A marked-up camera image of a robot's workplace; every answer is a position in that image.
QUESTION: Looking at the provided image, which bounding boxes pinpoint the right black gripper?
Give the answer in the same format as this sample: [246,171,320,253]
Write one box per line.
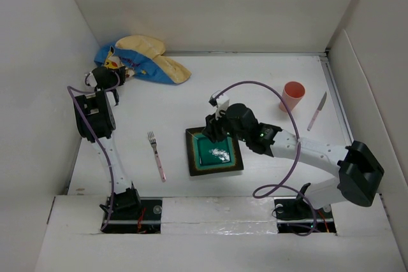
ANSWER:
[201,105,248,143]

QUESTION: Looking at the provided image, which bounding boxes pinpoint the blue yellow cartoon placemat cloth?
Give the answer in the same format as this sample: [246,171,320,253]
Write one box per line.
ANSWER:
[94,35,191,85]

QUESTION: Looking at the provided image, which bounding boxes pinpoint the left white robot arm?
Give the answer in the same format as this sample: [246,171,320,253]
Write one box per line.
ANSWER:
[68,66,142,219]

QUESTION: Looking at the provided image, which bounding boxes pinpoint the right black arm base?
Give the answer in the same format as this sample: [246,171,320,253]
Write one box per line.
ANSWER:
[272,183,337,236]

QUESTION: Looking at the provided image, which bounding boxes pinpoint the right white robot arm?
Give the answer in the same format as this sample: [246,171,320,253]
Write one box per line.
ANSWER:
[203,103,384,217]

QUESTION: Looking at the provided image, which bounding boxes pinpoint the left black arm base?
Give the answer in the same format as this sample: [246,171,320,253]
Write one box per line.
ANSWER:
[102,197,163,234]

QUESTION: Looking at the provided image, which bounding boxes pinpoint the green square ceramic plate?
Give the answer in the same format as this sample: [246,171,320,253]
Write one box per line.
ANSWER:
[186,127,244,177]

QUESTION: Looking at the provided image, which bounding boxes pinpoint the pink plastic cup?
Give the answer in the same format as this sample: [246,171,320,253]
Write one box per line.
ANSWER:
[282,81,305,111]

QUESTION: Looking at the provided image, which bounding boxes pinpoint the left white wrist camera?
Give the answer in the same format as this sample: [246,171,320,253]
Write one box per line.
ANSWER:
[84,72,97,88]

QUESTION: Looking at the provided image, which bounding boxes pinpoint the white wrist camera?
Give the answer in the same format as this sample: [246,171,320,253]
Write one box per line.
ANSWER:
[84,72,97,88]
[208,90,230,120]

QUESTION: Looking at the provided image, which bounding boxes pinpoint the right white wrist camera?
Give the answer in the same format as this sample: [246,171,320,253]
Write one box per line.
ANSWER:
[208,90,230,120]

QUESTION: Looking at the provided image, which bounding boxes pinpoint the pink handled fork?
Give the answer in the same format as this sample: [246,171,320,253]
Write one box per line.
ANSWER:
[147,131,166,182]

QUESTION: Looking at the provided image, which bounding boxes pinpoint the pink handled knife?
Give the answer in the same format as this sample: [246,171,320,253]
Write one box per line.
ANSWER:
[307,92,327,131]

